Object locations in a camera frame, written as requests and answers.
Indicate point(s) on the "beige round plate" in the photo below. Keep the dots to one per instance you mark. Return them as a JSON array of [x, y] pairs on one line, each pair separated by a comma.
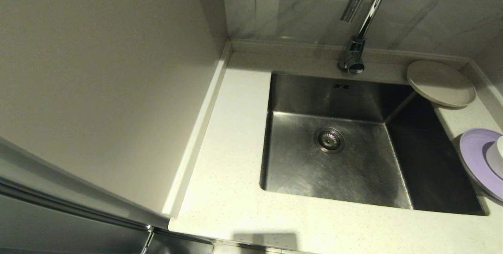
[[440, 83]]

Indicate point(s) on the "purple round plate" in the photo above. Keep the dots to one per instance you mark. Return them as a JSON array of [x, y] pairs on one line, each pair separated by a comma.
[[475, 155]]

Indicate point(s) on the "white round cup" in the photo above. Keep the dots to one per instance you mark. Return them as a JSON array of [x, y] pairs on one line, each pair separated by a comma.
[[500, 155]]

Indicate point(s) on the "stainless steel sink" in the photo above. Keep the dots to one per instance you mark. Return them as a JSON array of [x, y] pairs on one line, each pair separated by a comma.
[[353, 175]]

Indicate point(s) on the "round metal drain strainer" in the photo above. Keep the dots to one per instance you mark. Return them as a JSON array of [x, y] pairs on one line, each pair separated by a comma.
[[329, 140]]

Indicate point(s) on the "chrome gooseneck faucet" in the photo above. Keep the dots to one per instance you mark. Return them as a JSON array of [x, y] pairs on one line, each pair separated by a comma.
[[355, 55]]

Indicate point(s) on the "beige cabinet side panel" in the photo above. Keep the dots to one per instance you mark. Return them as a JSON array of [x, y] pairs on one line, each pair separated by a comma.
[[98, 81]]

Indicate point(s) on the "grey cabinet door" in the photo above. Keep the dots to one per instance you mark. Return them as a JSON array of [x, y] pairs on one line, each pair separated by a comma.
[[59, 226]]

